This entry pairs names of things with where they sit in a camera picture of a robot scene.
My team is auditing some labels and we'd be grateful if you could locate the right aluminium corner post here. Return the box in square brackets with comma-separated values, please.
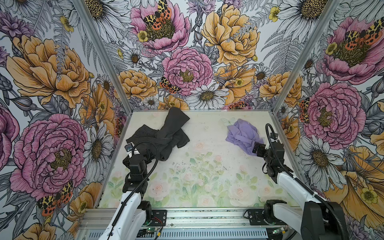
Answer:
[271, 0, 341, 114]

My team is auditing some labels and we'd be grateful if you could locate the purple cloth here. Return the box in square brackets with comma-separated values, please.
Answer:
[226, 119, 264, 156]

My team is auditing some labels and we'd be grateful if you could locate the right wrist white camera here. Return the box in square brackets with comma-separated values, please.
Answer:
[269, 132, 279, 142]

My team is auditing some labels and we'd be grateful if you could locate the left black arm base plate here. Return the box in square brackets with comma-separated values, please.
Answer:
[147, 210, 168, 227]

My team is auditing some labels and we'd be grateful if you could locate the black cloth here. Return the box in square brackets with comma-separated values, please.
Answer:
[126, 107, 190, 161]

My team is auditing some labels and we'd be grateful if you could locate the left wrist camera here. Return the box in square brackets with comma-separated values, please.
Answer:
[125, 143, 135, 158]

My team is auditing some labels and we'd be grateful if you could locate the white vented cable duct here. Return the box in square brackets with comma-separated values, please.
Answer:
[77, 228, 269, 240]

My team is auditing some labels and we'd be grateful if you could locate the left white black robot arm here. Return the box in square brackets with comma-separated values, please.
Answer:
[99, 141, 160, 240]

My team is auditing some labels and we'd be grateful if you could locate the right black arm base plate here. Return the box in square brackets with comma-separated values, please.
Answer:
[244, 209, 280, 226]

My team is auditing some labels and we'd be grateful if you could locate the aluminium corner post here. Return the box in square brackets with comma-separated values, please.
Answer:
[74, 1, 133, 117]
[271, 0, 341, 114]

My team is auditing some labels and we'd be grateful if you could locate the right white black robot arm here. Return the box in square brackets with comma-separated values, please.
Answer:
[253, 124, 349, 240]

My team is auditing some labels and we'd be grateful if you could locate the left aluminium corner post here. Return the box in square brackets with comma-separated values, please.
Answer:
[74, 1, 133, 117]

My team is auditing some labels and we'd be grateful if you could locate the aluminium front rail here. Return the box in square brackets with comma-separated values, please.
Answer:
[79, 207, 281, 230]

